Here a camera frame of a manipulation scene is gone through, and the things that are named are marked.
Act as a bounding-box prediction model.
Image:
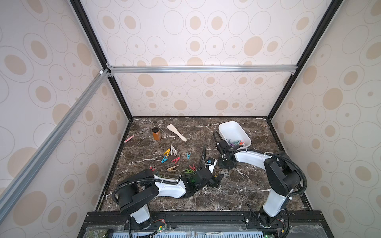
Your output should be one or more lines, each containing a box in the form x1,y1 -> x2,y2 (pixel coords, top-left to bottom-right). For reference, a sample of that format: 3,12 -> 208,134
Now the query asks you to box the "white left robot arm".
112,167 -> 224,224

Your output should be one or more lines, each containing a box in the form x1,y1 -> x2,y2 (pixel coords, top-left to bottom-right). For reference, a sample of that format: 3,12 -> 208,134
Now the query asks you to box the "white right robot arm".
216,140 -> 308,228

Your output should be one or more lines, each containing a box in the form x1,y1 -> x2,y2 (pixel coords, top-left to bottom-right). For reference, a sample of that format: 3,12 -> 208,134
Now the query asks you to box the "white plastic storage box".
218,121 -> 252,148

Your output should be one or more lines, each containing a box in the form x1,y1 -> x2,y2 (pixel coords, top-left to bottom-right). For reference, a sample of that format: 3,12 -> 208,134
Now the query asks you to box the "green clothespin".
184,169 -> 194,174

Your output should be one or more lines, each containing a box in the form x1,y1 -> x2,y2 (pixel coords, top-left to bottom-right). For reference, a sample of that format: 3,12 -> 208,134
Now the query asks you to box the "tan clothespin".
167,165 -> 178,172

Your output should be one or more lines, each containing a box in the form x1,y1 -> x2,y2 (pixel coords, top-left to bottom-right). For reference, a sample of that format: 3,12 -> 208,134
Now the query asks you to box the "red clothespin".
172,157 -> 180,164

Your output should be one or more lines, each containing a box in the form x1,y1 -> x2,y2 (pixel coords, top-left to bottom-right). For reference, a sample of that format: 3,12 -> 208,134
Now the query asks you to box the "white clothespin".
170,145 -> 177,156

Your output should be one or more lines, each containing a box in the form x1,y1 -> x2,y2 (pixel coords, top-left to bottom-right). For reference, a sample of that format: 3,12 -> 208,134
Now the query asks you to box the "yellow clothespin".
163,148 -> 171,156

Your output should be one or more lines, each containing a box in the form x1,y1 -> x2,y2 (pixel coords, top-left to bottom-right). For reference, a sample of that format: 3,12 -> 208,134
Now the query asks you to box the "wooden spatula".
167,124 -> 187,142

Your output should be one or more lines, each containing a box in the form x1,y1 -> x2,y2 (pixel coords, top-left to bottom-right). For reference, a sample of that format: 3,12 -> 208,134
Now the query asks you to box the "amber jar black lid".
152,127 -> 161,141

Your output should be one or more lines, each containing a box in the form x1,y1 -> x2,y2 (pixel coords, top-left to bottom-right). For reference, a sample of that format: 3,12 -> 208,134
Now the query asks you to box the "pink pen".
124,135 -> 135,143

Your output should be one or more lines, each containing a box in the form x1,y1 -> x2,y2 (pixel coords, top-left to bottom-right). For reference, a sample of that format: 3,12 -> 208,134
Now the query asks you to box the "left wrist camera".
206,157 -> 217,173

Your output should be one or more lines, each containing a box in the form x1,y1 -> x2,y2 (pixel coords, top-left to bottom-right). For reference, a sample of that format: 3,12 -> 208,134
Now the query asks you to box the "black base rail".
78,210 -> 333,238

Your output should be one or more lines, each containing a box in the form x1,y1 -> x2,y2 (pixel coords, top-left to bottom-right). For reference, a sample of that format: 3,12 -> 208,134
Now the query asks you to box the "horizontal aluminium rail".
109,64 -> 298,73

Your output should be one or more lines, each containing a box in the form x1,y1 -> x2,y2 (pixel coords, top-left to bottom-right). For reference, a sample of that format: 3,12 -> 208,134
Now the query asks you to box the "left diagonal aluminium rail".
1,68 -> 111,222

